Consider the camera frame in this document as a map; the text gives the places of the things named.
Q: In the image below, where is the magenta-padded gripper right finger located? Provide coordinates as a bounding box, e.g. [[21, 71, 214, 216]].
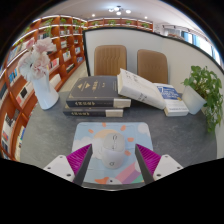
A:
[[134, 143, 184, 185]]

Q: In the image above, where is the red-brown wooden bookshelf unit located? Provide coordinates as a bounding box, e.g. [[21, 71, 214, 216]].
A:
[[0, 14, 154, 161]]

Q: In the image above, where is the multi-bulb ceiling lamp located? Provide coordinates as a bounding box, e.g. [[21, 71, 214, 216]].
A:
[[108, 5, 133, 16]]

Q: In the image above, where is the green plant in white pot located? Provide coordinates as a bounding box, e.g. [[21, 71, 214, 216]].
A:
[[181, 65, 224, 133]]

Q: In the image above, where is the white computer mouse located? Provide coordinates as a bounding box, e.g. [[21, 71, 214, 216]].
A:
[[100, 132, 127, 170]]

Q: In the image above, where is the sun and cloud mouse pad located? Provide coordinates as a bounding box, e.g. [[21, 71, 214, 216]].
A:
[[72, 121, 154, 185]]

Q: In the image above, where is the blue and white book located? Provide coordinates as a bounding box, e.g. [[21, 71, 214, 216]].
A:
[[153, 83, 190, 117]]

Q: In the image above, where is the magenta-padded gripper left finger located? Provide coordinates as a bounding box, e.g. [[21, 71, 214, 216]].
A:
[[43, 143, 94, 186]]

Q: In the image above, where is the white black-edged desk partition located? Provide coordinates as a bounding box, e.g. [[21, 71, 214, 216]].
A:
[[82, 27, 224, 101]]

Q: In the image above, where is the window with curtains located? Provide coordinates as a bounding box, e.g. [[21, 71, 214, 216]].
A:
[[164, 24, 221, 64]]

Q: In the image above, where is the thick white book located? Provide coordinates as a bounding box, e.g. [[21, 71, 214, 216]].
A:
[[116, 68, 167, 110]]

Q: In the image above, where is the tan upholstered chair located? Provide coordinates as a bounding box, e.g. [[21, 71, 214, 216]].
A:
[[93, 44, 128, 77], [136, 49, 169, 85]]

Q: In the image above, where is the pink and white flower bouquet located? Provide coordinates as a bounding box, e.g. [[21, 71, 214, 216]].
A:
[[17, 37, 58, 83]]

